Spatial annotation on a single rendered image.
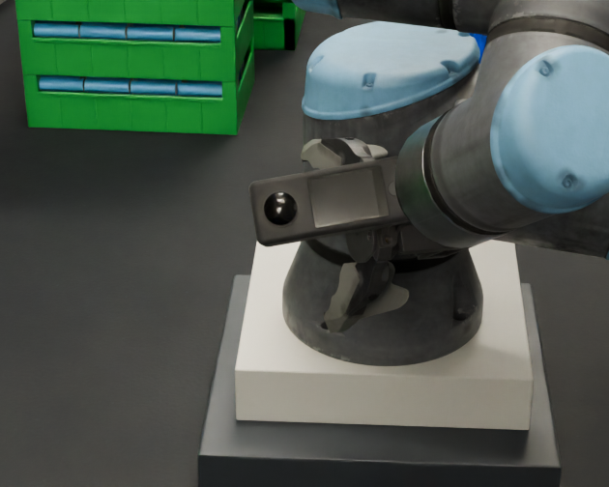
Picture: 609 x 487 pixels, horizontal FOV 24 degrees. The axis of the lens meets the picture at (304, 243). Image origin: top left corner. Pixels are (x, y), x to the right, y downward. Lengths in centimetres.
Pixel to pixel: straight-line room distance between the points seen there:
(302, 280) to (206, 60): 71
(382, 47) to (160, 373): 45
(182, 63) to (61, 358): 59
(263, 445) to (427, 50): 37
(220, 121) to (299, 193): 100
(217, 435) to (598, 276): 57
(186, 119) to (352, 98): 84
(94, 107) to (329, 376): 85
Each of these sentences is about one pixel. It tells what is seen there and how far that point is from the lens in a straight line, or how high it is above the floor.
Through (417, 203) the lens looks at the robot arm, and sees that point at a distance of 93.
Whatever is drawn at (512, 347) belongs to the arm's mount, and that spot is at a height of 12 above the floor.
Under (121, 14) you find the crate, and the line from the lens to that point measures 195.
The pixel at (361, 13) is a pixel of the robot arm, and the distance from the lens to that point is 94.
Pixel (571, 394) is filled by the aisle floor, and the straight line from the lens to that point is 145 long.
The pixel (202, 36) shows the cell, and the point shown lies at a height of 14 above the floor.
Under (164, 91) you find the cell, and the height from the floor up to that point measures 6.
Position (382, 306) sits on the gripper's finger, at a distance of 110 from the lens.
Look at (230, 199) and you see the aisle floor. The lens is 180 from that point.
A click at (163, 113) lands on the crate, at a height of 3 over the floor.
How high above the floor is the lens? 82
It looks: 29 degrees down
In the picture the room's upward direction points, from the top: straight up
